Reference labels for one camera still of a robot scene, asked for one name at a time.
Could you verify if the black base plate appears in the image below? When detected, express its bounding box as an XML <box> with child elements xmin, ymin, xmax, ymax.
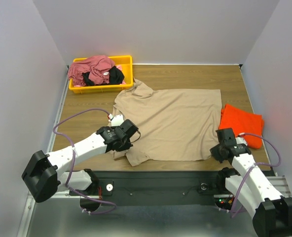
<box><xmin>57</xmin><ymin>168</ymin><xmax>237</xmax><ymax>211</ymax></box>

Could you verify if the orange folded t shirt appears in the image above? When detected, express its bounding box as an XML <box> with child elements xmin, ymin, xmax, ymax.
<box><xmin>219</xmin><ymin>104</ymin><xmax>264</xmax><ymax>137</ymax></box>

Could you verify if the yellow plastic bin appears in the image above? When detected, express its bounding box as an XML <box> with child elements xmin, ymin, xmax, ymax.
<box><xmin>68</xmin><ymin>55</ymin><xmax>133</xmax><ymax>94</ymax></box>

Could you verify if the purple cable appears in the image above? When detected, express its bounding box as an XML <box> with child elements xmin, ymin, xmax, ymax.
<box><xmin>219</xmin><ymin>132</ymin><xmax>282</xmax><ymax>219</ymax></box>
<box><xmin>53</xmin><ymin>108</ymin><xmax>117</xmax><ymax>215</ymax></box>

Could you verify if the pink t shirt in bin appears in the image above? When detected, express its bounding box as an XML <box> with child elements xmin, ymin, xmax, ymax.
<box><xmin>68</xmin><ymin>55</ymin><xmax>115</xmax><ymax>87</ymax></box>

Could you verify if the aluminium frame rail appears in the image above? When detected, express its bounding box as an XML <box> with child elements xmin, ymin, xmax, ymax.
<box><xmin>16</xmin><ymin>65</ymin><xmax>107</xmax><ymax>237</ymax></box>

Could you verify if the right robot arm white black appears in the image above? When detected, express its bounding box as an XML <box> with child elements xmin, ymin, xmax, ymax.
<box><xmin>210</xmin><ymin>128</ymin><xmax>292</xmax><ymax>237</ymax></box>

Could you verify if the black t shirt in bin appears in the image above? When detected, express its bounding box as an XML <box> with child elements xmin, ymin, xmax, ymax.
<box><xmin>82</xmin><ymin>66</ymin><xmax>126</xmax><ymax>86</ymax></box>

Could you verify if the beige t shirt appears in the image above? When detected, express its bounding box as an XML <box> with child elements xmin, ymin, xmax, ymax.
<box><xmin>112</xmin><ymin>80</ymin><xmax>222</xmax><ymax>166</ymax></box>

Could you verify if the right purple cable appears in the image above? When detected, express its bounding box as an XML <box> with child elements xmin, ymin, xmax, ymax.
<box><xmin>219</xmin><ymin>132</ymin><xmax>282</xmax><ymax>219</ymax></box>

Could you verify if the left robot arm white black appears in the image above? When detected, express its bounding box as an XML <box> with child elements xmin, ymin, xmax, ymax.
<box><xmin>22</xmin><ymin>119</ymin><xmax>139</xmax><ymax>203</ymax></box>

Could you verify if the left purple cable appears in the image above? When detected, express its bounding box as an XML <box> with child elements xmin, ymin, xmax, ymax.
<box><xmin>53</xmin><ymin>108</ymin><xmax>117</xmax><ymax>215</ymax></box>

